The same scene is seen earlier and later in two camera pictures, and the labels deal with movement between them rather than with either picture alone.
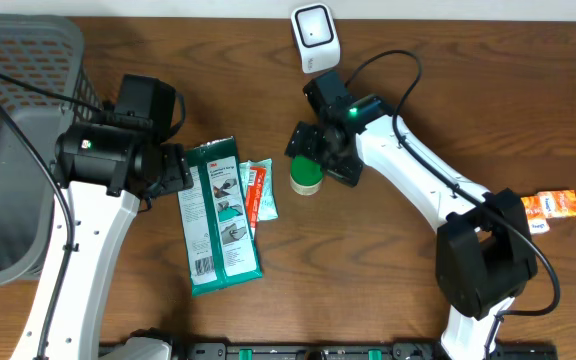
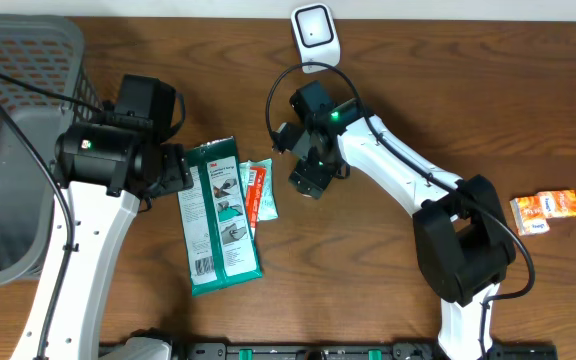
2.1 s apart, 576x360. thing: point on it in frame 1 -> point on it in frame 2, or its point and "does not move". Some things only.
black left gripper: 181,175 does not move
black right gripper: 348,172 -> 309,182
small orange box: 559,203 does not move
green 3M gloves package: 220,242 does not move
